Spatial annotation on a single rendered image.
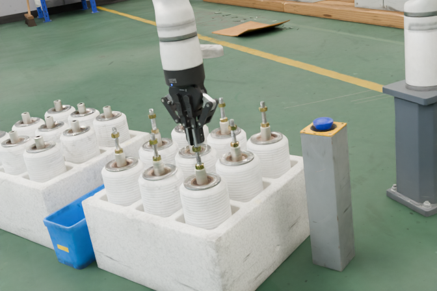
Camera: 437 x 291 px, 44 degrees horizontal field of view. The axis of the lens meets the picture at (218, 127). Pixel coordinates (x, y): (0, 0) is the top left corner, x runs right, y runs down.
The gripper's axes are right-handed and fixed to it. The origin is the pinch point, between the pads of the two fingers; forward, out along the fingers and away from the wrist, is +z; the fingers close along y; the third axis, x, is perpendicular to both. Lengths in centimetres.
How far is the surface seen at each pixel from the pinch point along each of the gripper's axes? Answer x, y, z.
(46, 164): -3, -50, 13
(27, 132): 7, -75, 12
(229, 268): -4.6, 7.8, 25.0
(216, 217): -2.2, 4.3, 15.9
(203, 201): -3.8, 2.9, 11.8
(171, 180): -1.5, -7.3, 10.4
